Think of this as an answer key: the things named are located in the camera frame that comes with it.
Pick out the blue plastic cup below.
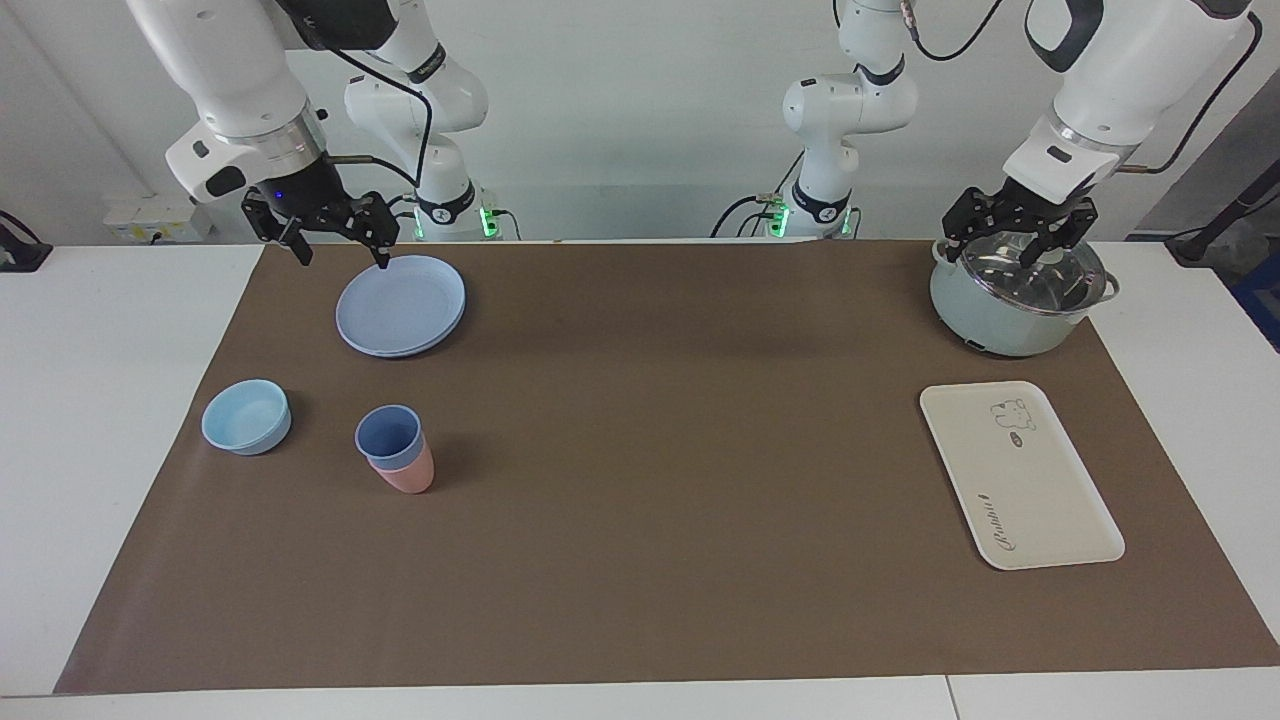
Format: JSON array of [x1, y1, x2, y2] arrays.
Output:
[[355, 404, 425, 471]]

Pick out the pink plastic cup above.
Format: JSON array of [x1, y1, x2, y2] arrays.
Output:
[[367, 435, 437, 495]]

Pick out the cream tray with bear print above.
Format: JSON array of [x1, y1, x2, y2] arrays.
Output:
[[919, 380, 1126, 571]]

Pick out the glass pot lid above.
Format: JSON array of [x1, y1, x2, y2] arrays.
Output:
[[957, 226, 1109, 317]]

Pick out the blue plastic plate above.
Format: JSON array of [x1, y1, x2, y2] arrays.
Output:
[[335, 255, 467, 359]]

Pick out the pale green cooking pot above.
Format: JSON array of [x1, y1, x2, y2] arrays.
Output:
[[929, 238, 1121, 358]]

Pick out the white power strip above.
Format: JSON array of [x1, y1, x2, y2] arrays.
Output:
[[103, 193, 216, 244]]

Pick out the black stand leg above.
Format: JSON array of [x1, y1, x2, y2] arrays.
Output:
[[1165, 165, 1280, 267]]

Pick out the light blue bowl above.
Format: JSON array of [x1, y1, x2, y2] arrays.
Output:
[[201, 379, 293, 457]]

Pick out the blue crate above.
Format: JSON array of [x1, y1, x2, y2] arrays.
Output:
[[1228, 250, 1280, 353]]

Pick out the brown table mat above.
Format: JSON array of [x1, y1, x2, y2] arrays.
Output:
[[53, 240, 1280, 696]]

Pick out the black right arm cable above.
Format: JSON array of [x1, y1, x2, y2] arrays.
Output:
[[325, 40, 434, 191]]

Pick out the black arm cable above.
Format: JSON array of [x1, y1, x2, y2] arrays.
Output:
[[900, 0, 1263, 176], [325, 40, 434, 191]]

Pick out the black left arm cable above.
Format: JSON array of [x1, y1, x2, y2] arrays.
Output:
[[900, 0, 1263, 176]]

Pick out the black clamp mount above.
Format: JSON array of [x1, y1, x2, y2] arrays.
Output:
[[0, 210, 53, 273]]

